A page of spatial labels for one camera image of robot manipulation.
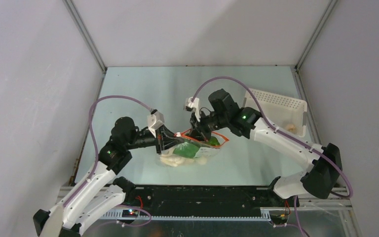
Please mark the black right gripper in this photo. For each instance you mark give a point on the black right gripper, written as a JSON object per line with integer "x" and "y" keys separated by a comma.
{"x": 195, "y": 126}

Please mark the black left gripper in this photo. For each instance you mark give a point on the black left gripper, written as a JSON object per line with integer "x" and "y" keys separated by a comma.
{"x": 167, "y": 139}

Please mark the green pepper toy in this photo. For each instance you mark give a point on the green pepper toy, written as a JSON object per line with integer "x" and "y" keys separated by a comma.
{"x": 213, "y": 141}

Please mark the clear zip bag orange zipper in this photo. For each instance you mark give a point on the clear zip bag orange zipper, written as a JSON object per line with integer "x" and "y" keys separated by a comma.
{"x": 205, "y": 149}

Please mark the green bok choy toy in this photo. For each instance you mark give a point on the green bok choy toy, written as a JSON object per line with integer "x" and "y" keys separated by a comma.
{"x": 186, "y": 150}

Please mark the white cauliflower toy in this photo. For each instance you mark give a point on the white cauliflower toy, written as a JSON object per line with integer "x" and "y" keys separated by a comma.
{"x": 175, "y": 161}

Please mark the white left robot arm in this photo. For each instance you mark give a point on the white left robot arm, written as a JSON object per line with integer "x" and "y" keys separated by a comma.
{"x": 100, "y": 189}

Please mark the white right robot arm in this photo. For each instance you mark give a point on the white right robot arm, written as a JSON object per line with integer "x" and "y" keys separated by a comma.
{"x": 320, "y": 165}

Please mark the small beige food piece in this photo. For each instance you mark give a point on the small beige food piece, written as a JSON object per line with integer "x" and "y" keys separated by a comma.
{"x": 291, "y": 128}

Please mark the white perforated plastic basket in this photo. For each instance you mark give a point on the white perforated plastic basket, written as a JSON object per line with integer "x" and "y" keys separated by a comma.
{"x": 283, "y": 110}

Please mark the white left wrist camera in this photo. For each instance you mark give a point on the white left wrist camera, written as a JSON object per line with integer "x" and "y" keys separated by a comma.
{"x": 155, "y": 120}

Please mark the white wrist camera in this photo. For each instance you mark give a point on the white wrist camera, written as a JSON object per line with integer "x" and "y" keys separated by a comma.
{"x": 192, "y": 105}
{"x": 155, "y": 120}

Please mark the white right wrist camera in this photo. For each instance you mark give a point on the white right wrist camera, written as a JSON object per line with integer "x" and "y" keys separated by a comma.
{"x": 192, "y": 105}

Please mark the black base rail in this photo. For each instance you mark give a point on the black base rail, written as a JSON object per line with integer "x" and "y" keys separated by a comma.
{"x": 205, "y": 201}

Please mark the aluminium frame profile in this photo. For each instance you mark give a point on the aluminium frame profile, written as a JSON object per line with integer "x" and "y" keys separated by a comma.
{"x": 332, "y": 202}

